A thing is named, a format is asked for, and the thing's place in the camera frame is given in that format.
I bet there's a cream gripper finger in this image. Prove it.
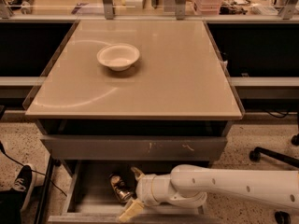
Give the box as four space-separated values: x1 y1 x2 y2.
119 198 144 222
131 167 145 181

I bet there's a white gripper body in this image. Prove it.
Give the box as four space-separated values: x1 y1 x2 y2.
135 175 172 206

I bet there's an orange soda can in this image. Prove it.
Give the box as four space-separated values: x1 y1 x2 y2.
109 173 134 203

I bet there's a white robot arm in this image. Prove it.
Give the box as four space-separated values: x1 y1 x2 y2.
119 164 299 222

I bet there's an open middle drawer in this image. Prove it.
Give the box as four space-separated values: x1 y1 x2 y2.
47 161 221 224

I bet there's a closed grey top drawer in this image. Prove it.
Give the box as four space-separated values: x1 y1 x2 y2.
41 135 227 161

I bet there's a beige counter cabinet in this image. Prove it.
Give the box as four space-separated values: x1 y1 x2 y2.
21 18 246 224

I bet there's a black sneaker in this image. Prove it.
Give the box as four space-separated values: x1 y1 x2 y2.
12 163 36 211

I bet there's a white bowl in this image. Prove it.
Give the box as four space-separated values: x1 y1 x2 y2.
96 43 140 71

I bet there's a black office chair base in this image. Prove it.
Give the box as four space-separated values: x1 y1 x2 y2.
249 133 299 224

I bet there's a black floor cable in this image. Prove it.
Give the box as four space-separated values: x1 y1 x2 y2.
0 142 68 198

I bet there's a left metal post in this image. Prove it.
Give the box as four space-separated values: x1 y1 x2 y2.
102 0 114 20

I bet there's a metal post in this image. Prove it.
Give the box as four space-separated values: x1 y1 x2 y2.
175 0 186 20
102 0 114 20

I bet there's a right metal post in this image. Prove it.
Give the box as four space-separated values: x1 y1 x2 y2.
175 0 186 20

